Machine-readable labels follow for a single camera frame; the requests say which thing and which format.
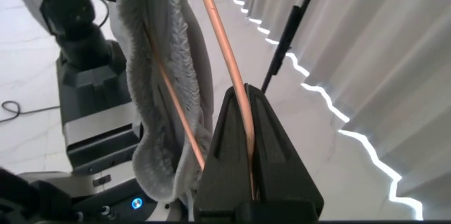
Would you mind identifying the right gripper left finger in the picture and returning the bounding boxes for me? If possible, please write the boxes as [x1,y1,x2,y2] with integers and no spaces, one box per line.
[193,85,255,223]

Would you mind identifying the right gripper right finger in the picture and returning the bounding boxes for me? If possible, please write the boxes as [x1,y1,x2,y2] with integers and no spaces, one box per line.
[246,83,324,223]

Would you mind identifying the pink clothes hanger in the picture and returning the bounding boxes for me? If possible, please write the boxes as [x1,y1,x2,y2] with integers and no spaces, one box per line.
[140,0,258,200]

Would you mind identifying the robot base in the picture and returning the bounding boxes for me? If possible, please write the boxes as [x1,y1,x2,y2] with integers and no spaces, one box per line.
[0,0,194,223]

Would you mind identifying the black clothes rack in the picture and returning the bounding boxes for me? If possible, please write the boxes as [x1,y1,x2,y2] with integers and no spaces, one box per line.
[260,0,325,94]

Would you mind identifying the white curtain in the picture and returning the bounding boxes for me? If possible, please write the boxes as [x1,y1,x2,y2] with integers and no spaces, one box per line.
[211,0,451,220]

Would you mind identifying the black cable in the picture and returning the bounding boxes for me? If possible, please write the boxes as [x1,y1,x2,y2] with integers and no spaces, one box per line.
[0,100,61,123]

